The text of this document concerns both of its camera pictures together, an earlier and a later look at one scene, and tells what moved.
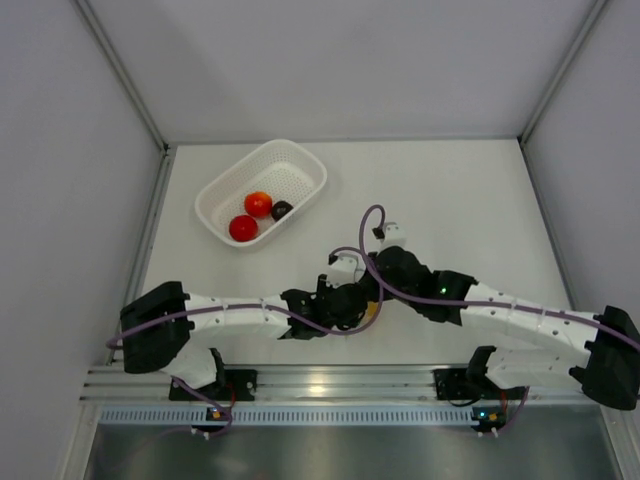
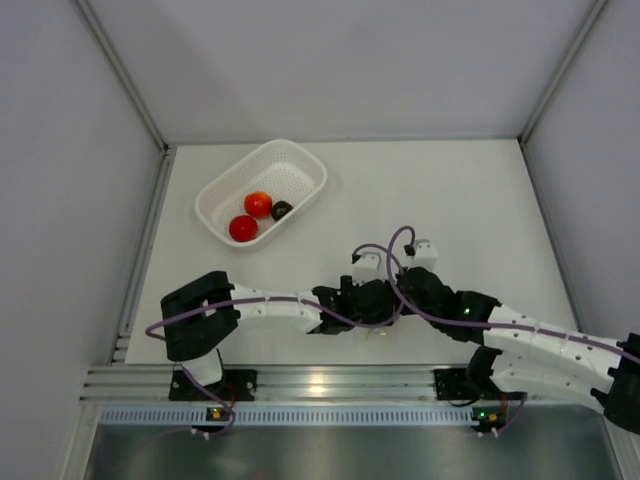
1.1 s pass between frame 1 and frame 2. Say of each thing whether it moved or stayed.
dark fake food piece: stayed
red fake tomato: stayed
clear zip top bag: moved
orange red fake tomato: stayed
